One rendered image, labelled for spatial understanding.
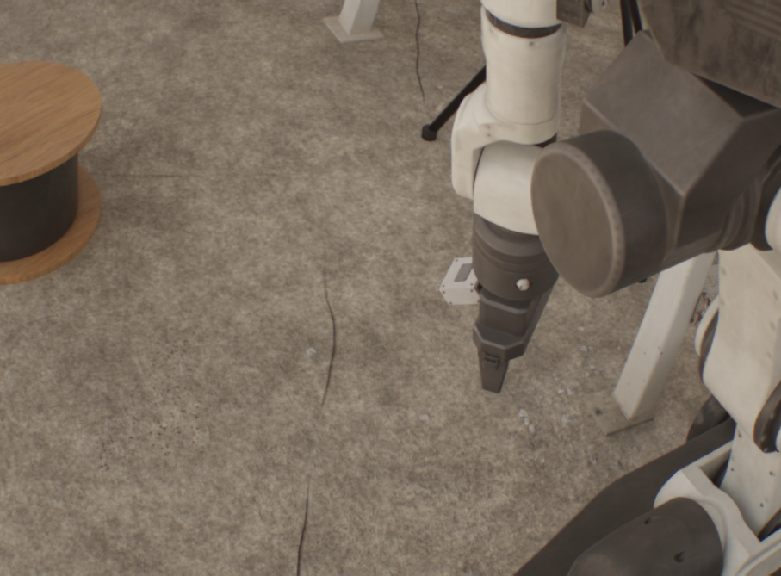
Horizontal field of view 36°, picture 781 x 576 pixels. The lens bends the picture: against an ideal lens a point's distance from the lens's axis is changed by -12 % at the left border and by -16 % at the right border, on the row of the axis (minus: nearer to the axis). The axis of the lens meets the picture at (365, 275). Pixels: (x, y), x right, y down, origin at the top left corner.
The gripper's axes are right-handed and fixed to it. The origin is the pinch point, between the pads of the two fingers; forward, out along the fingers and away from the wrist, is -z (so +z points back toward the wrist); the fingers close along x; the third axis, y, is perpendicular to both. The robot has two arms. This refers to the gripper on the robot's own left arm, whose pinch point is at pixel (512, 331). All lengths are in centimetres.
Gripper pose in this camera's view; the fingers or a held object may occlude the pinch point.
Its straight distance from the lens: 138.5
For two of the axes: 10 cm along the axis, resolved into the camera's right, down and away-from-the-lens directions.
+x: 4.1, -7.3, 5.5
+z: -0.4, -6.2, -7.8
